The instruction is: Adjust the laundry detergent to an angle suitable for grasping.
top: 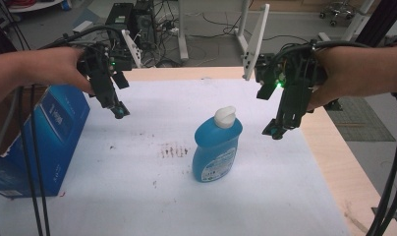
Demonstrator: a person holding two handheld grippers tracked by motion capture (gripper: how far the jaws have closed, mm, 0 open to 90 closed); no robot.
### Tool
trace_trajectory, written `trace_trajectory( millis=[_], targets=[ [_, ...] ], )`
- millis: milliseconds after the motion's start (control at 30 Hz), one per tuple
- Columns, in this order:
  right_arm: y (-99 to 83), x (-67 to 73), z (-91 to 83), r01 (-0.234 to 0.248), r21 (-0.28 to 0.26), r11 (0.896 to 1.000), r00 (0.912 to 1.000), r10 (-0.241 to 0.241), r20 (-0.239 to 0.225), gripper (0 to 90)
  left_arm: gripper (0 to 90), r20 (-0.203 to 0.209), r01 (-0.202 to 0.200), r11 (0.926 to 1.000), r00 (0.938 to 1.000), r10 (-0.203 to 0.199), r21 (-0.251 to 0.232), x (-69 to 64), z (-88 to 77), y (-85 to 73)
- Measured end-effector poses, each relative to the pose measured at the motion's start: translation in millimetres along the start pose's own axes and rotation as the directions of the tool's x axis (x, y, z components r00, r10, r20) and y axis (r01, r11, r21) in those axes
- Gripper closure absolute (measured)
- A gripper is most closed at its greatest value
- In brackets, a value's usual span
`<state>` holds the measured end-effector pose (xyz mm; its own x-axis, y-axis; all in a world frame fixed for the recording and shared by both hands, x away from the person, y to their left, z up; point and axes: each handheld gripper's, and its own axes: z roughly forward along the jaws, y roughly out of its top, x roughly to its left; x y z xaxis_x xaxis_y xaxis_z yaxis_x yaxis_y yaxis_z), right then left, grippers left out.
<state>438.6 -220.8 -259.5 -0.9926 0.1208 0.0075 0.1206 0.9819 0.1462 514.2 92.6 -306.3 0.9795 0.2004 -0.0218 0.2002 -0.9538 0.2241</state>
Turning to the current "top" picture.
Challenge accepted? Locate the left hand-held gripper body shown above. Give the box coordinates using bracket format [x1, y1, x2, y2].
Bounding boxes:
[77, 29, 143, 110]

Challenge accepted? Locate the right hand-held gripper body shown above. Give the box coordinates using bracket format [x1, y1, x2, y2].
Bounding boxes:
[242, 3, 327, 128]

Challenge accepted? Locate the blue bottle with white cap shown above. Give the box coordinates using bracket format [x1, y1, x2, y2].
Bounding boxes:
[192, 105, 244, 184]

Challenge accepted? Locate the person's left hand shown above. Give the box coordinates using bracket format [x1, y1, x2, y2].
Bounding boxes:
[33, 46, 94, 95]

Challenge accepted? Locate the person's right hand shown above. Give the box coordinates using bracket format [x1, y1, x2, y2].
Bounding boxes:
[307, 46, 362, 111]

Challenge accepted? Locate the black computer tower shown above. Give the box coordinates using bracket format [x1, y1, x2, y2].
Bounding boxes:
[104, 2, 159, 51]

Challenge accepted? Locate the blue cardboard box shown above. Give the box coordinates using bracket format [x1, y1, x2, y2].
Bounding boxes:
[0, 84, 91, 199]

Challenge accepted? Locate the grey floor mat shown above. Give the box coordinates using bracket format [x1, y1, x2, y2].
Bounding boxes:
[325, 95, 396, 143]

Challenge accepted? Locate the office chair base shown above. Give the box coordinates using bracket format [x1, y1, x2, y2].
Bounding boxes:
[318, 0, 357, 28]

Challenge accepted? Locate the white slanted desk leg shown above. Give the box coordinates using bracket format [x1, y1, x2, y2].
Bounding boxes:
[317, 0, 375, 42]

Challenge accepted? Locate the white table mat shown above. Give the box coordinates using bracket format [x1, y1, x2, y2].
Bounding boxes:
[0, 78, 352, 236]

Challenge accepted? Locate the black curved cable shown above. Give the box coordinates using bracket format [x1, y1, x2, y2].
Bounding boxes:
[38, 25, 125, 51]

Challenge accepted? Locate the thin black cable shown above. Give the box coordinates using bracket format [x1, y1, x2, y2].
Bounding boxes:
[28, 84, 52, 236]
[17, 86, 44, 236]

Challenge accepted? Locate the black aluminium post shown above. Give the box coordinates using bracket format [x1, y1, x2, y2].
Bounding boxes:
[355, 0, 397, 47]

